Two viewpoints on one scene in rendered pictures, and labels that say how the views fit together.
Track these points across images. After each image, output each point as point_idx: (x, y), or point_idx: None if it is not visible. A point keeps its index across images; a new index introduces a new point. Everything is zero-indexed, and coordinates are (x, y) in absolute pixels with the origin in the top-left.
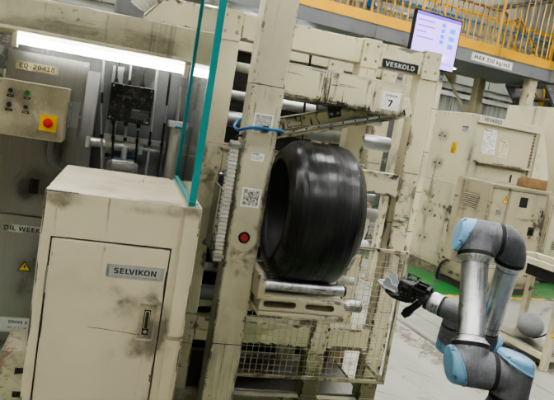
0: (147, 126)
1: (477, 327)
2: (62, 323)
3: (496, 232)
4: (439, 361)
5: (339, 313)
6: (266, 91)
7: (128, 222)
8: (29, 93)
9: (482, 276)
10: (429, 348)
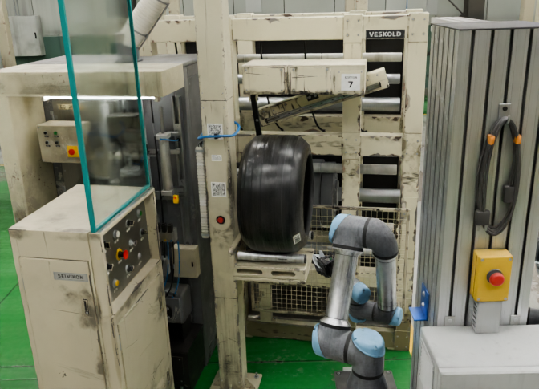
0: (152, 135)
1: (335, 311)
2: (39, 307)
3: (358, 228)
4: (536, 288)
5: (300, 277)
6: (212, 106)
7: (58, 245)
8: (56, 133)
9: (344, 268)
10: (534, 273)
